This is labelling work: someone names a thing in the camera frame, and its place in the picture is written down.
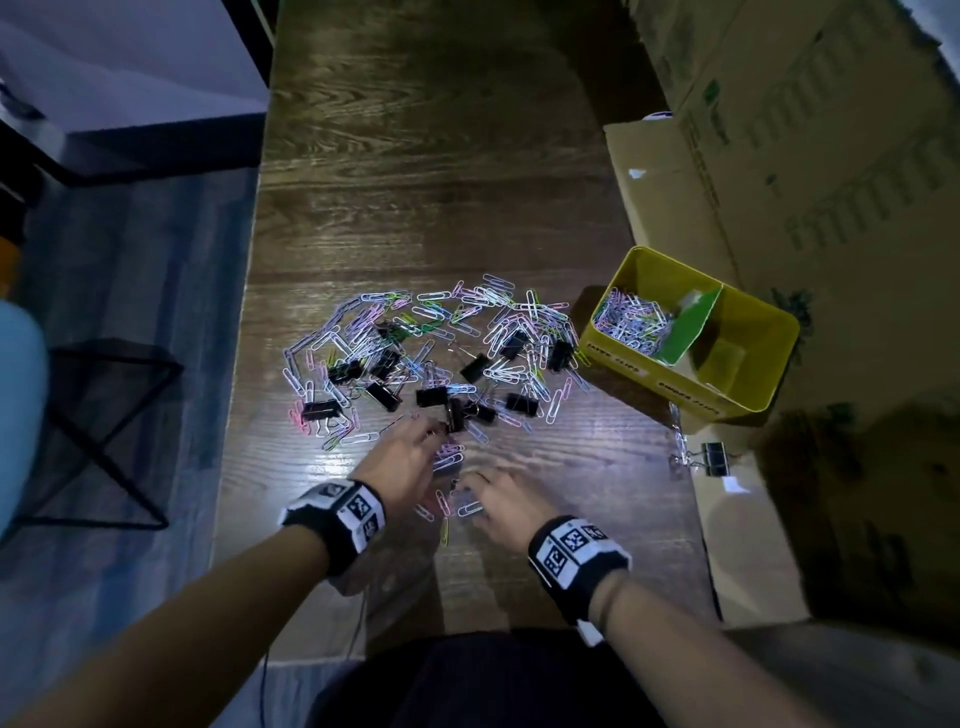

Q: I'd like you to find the person's right hand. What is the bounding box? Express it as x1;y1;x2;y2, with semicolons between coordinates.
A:
457;468;562;555

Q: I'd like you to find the person's left hand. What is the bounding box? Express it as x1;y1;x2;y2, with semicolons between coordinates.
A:
348;414;449;519

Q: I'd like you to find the group of black binder clips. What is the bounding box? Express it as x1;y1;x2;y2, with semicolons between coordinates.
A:
299;322;577;435

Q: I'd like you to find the single black binder clip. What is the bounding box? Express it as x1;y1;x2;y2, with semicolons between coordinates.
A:
697;440;733;479

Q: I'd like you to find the yellow divided bin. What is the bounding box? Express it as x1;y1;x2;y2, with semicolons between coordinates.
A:
577;245;802;421

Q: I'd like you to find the person's right forearm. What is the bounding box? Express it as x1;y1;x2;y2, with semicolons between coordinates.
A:
599;577;826;728

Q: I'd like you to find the person's left forearm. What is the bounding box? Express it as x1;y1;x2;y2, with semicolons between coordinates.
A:
11;524;331;728

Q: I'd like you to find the person's black clothing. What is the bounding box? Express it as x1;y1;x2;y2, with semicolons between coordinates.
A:
307;628;669;728

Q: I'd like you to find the large printed cardboard box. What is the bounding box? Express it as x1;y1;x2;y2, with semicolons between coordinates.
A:
603;0;960;628

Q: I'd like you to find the black right wristband with markers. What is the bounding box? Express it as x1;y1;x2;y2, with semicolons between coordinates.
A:
527;515;633;625

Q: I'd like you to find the black wristband with markers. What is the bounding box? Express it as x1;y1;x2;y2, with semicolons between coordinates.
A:
527;515;633;625
277;479;388;577

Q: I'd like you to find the black left wristband with markers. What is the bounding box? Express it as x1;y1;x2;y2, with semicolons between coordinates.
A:
277;479;388;577

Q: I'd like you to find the green divider card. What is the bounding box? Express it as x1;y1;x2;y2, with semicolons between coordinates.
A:
656;284;725;367

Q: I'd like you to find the black metal stool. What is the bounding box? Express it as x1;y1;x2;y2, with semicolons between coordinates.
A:
0;337;185;534

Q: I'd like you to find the light blue object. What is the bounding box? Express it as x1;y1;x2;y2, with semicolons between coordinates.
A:
0;299;50;538

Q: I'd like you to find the white furniture with black base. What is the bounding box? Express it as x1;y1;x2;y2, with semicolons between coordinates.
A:
0;0;271;189

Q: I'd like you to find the white paper sheet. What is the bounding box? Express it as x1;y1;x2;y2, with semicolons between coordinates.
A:
899;0;960;80

